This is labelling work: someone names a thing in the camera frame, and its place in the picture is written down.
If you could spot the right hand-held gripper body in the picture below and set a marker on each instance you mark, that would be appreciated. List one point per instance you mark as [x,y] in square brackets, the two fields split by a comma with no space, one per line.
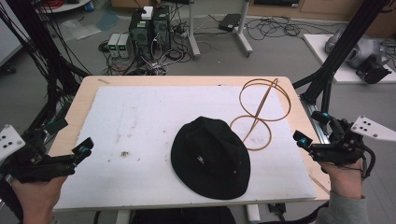
[342,149]

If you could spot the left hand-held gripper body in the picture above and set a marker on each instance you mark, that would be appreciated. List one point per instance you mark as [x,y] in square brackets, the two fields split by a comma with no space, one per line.
[37,168]

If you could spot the black bucket hat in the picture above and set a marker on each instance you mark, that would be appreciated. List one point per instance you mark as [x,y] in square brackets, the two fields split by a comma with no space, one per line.
[211,158]

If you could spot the person's left hand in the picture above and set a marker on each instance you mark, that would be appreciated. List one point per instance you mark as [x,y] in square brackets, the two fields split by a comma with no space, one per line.
[37,199]

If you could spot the person's right hand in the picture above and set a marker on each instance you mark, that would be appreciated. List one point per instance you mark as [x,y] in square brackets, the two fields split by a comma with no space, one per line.
[345,180]

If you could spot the white table mat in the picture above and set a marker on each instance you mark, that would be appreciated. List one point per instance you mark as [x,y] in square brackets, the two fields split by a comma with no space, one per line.
[140,140]

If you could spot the white floor platform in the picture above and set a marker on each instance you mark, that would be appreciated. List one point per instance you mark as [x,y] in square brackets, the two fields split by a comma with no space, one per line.
[323,53]

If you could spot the black device on platform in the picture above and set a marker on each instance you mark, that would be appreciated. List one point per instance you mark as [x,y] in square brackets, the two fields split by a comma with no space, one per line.
[372,71]

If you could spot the black plug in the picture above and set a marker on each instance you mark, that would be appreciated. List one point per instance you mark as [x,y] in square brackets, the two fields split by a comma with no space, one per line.
[277,207]

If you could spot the white table leg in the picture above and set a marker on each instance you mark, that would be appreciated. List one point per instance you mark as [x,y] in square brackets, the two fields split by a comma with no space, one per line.
[252,214]
[123,217]

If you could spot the grey rounded device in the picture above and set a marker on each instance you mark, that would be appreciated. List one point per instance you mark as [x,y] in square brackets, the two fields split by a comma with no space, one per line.
[364,49]

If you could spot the clear plastic sheet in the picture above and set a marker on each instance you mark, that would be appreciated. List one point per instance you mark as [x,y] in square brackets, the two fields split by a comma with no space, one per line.
[77,29]

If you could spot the grey power supply unit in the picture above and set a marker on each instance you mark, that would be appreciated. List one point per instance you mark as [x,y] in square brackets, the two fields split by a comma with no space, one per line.
[113,45]
[124,46]

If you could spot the white desk legs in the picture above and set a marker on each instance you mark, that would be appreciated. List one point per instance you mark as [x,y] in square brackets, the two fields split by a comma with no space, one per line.
[243,34]

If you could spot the blue-grey sheet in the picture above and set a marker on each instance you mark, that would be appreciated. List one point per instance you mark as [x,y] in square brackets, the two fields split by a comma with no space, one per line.
[107,20]

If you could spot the person's dark clothing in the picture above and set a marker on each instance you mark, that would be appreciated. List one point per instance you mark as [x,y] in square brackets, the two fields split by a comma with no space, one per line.
[183,216]

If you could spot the round white table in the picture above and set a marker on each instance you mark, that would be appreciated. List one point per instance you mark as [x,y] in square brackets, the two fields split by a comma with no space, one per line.
[67,6]

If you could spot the blue tape roll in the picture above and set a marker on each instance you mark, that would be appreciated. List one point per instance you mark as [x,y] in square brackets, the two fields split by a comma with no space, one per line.
[89,6]

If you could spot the black computer tower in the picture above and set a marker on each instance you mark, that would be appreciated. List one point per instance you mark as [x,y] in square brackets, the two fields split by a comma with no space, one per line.
[151,34]

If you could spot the flat black box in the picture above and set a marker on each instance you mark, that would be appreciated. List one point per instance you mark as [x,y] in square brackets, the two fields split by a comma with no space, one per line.
[229,22]

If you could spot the small white box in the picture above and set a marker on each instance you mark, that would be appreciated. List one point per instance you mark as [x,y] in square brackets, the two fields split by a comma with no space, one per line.
[147,12]

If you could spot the aluminium rail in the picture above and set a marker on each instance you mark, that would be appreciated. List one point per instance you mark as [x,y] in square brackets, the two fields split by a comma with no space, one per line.
[314,118]

